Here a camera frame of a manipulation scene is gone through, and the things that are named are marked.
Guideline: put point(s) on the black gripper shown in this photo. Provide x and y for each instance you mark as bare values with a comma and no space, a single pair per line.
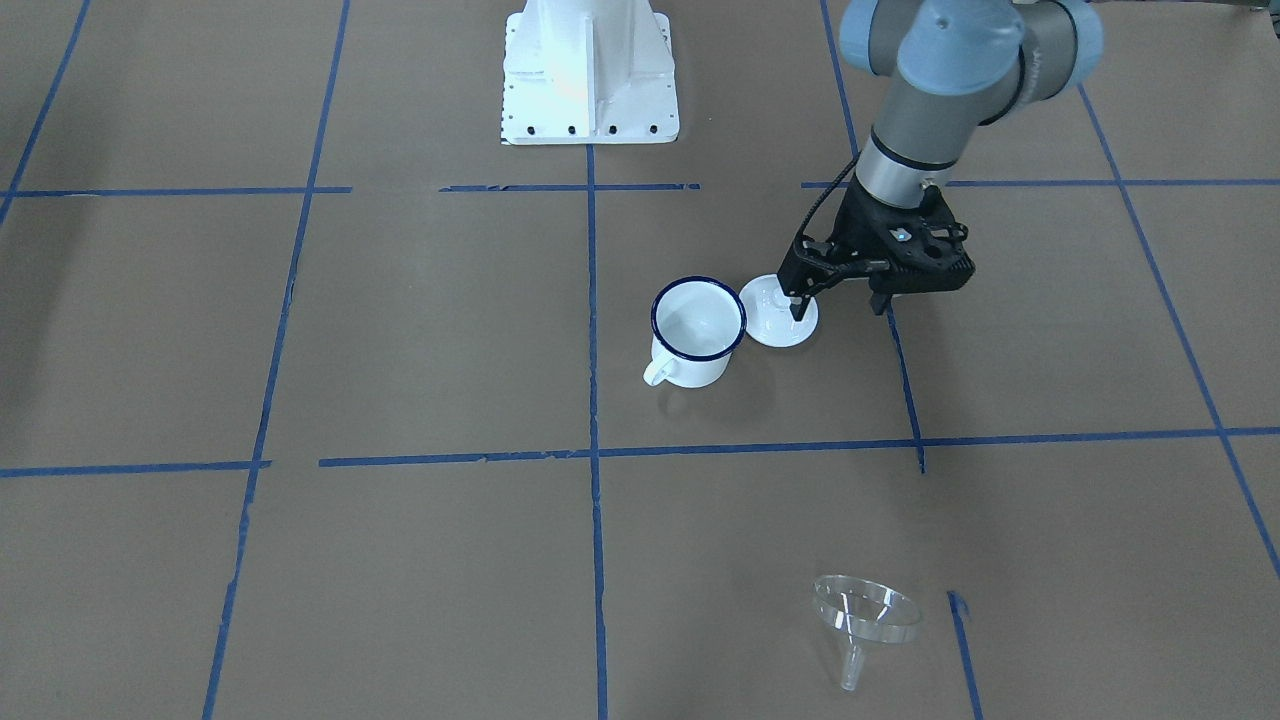
858,229

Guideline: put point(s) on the white mug lid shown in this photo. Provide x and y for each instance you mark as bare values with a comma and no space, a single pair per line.
767,313

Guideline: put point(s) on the white enamel mug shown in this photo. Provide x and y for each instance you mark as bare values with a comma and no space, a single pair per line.
697,322

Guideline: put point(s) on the clear plastic funnel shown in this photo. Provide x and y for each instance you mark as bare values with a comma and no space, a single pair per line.
860,614

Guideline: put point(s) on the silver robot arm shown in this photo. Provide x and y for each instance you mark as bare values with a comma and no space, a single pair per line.
953,67

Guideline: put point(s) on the white pedestal column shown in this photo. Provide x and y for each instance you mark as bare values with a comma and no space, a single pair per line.
580,72

